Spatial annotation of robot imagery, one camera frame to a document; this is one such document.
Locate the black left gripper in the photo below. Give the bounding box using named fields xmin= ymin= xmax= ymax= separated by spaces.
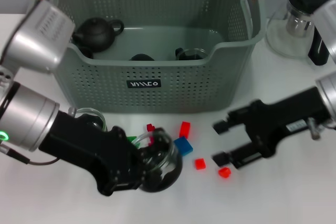
xmin=39 ymin=111 xmax=172 ymax=196

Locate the blue square brick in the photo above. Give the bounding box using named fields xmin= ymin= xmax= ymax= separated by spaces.
xmin=173 ymin=137 xmax=194 ymax=156

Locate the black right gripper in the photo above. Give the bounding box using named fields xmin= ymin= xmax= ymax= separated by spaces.
xmin=212 ymin=86 xmax=333 ymax=169

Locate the grey perforated storage bin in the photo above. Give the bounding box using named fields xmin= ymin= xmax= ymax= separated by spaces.
xmin=25 ymin=0 xmax=266 ymax=114

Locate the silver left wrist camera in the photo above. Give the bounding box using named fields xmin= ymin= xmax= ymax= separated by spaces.
xmin=5 ymin=0 xmax=76 ymax=74

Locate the black clay teapot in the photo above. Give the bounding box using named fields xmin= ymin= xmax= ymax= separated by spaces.
xmin=71 ymin=17 xmax=125 ymax=53

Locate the left gripper cable with connector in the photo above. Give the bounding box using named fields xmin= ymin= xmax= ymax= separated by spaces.
xmin=0 ymin=144 xmax=62 ymax=166

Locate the red small rounded brick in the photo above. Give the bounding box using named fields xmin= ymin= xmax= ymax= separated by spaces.
xmin=218 ymin=167 xmax=232 ymax=179

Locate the glass teacup with black holder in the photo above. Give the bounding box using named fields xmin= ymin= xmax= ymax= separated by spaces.
xmin=129 ymin=54 xmax=155 ymax=61
xmin=131 ymin=126 xmax=183 ymax=193
xmin=68 ymin=107 xmax=108 ymax=133
xmin=175 ymin=47 xmax=208 ymax=61

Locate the red tall brick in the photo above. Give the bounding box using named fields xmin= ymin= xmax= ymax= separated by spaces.
xmin=179 ymin=121 xmax=191 ymax=138

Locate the right gripper silver cable connector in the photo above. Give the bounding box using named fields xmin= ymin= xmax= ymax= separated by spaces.
xmin=307 ymin=118 xmax=326 ymax=140

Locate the glass teapot with black lid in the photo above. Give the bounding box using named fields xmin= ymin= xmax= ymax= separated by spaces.
xmin=265 ymin=0 xmax=333 ymax=67

